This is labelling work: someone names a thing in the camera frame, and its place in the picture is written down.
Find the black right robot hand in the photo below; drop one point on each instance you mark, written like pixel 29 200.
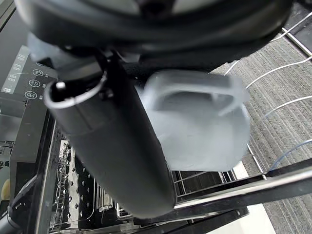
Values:
pixel 117 136

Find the pale grey plastic cup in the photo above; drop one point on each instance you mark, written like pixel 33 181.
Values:
pixel 202 136

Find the black dishwasher with touch panel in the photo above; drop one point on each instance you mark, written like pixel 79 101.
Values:
pixel 29 122

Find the black dishwasher door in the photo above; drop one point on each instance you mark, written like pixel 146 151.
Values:
pixel 243 197

